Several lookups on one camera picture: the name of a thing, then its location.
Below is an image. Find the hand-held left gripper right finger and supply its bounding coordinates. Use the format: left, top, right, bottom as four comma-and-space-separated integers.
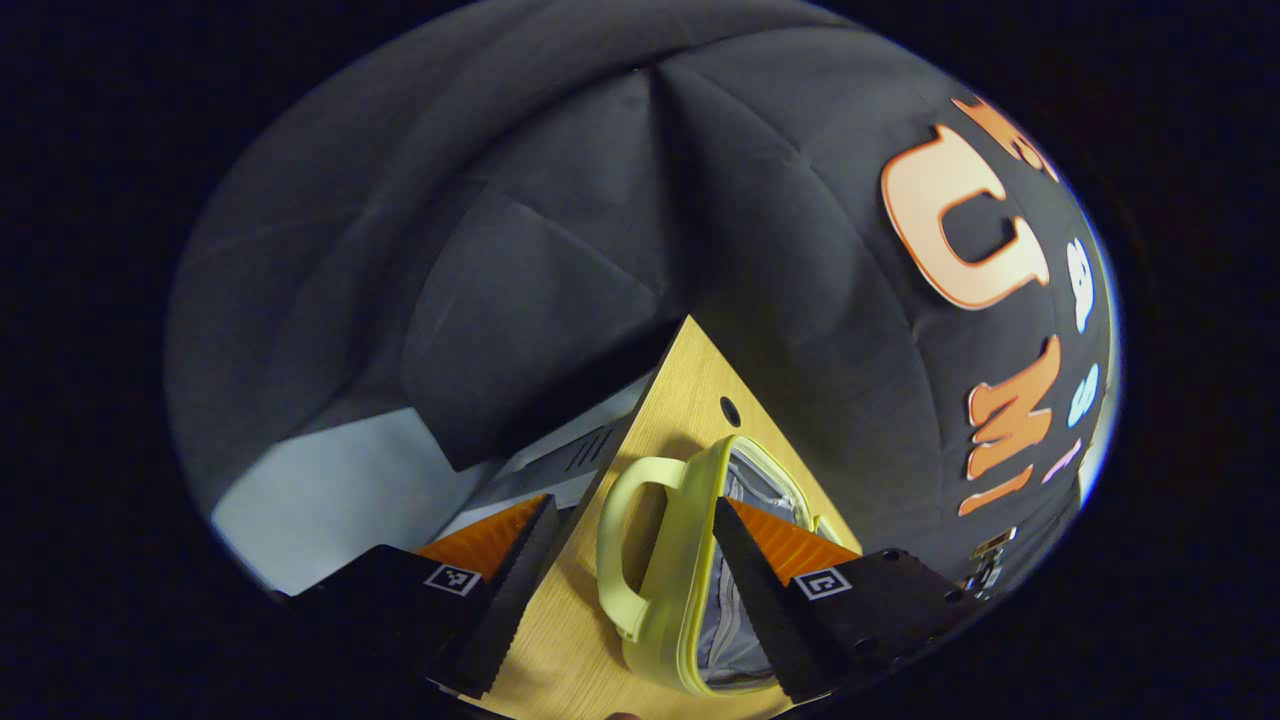
712, 497, 991, 706

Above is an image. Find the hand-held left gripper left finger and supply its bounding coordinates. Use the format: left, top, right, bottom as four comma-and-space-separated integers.
284, 493, 561, 701

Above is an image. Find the pale yellow suitcase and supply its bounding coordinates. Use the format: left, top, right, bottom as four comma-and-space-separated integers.
597, 435, 861, 698

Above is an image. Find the grey vented metal panel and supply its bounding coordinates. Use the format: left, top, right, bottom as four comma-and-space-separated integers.
437, 415, 633, 541

